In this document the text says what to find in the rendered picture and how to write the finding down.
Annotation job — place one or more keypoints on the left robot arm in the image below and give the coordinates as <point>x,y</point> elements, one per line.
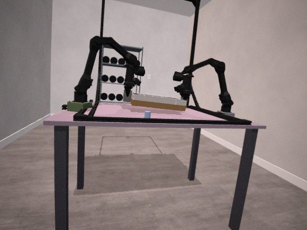
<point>219,67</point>

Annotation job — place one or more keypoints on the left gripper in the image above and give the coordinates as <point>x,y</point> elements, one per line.
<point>186,92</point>

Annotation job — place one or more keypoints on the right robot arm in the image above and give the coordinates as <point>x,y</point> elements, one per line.
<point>80,94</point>

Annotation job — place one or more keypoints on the wooden maze board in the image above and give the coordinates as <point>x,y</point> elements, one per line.
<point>155,101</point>

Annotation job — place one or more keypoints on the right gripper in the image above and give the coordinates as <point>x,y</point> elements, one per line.
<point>128,85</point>

